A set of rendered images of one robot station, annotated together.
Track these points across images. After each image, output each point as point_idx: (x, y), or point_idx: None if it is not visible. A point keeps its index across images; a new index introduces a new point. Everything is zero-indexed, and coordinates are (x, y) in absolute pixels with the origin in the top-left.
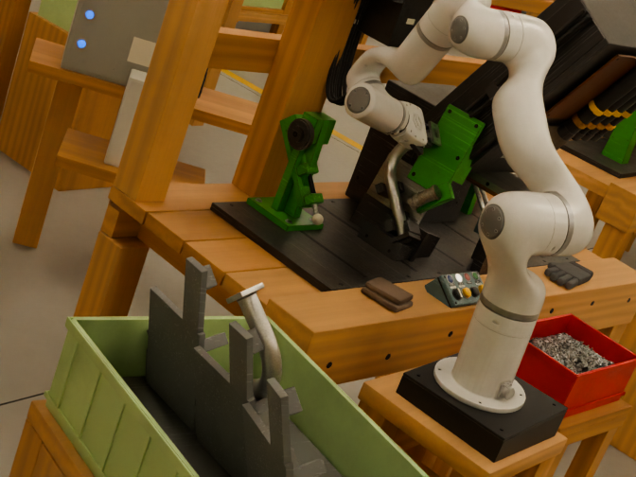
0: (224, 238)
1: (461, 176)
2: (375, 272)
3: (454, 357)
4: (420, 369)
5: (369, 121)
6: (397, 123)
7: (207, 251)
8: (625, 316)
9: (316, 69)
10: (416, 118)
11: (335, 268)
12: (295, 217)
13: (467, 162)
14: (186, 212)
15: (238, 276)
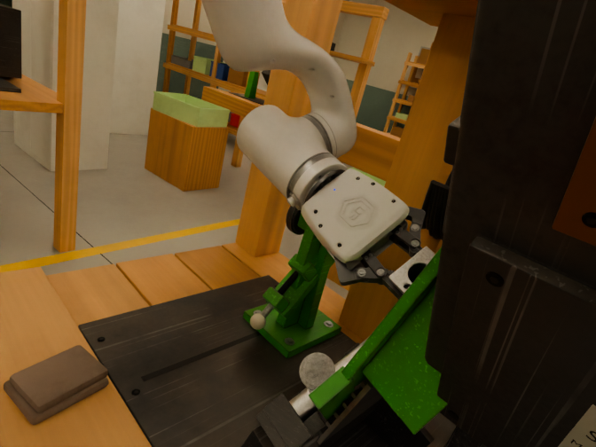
0: (201, 279)
1: (404, 400)
2: (169, 399)
3: None
4: None
5: (250, 160)
6: (283, 178)
7: (160, 262)
8: None
9: (419, 177)
10: (361, 207)
11: (154, 345)
12: (278, 322)
13: (419, 365)
14: (243, 266)
15: (108, 270)
